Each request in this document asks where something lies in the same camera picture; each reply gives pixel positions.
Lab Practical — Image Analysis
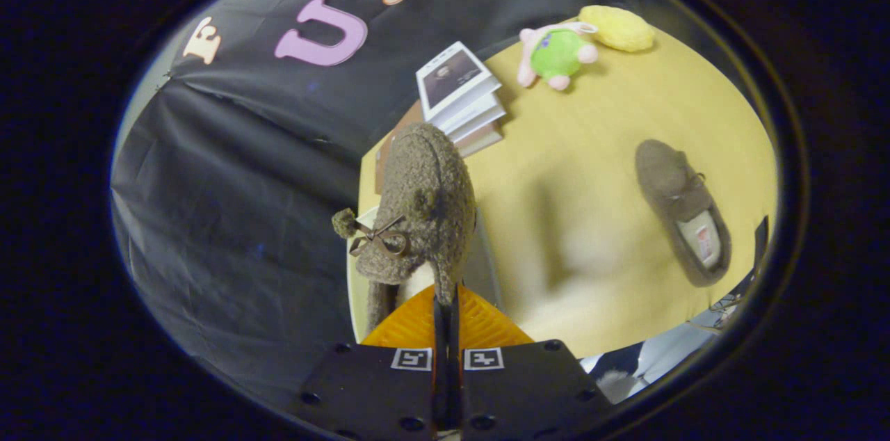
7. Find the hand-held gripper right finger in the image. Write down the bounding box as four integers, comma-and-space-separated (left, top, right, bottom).
447, 284, 614, 441

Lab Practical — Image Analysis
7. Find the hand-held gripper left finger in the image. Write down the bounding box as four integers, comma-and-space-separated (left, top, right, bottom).
289, 284, 448, 441

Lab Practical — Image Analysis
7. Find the grey fabric storage box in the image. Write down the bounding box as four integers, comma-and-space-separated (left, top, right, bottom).
346, 205, 503, 343

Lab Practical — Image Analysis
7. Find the brown fuzzy shoe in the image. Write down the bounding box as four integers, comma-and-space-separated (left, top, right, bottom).
634, 139, 732, 287
332, 122, 478, 334

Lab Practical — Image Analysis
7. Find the brown cover book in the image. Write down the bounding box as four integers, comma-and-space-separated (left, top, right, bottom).
374, 100, 426, 195

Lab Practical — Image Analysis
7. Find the pinkish brown book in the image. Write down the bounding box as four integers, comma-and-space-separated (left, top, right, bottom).
455, 125, 504, 158

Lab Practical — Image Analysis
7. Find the black backdrop cloth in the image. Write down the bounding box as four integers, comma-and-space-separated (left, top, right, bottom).
111, 0, 626, 414

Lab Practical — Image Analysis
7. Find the white portrait cover book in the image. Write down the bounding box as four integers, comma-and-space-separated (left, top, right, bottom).
416, 42, 502, 123

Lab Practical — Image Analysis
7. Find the green and pink plush toy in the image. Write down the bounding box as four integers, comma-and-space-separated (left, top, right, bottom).
517, 22, 599, 91

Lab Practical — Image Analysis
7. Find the yellow fluffy plush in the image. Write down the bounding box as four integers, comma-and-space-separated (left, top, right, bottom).
578, 5, 656, 53

